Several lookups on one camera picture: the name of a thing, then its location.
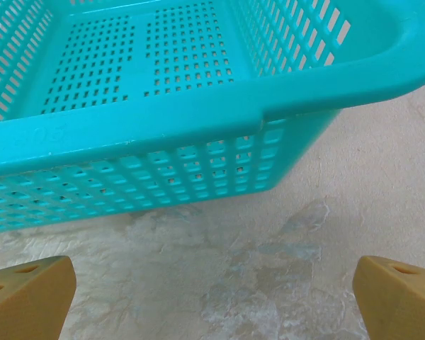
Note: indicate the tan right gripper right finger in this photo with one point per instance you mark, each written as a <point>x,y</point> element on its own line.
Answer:
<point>400,304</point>

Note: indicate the teal plastic basket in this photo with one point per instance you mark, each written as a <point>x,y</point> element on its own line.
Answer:
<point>198,117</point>

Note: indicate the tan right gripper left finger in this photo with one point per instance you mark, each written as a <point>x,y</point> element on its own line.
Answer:
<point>25,304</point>

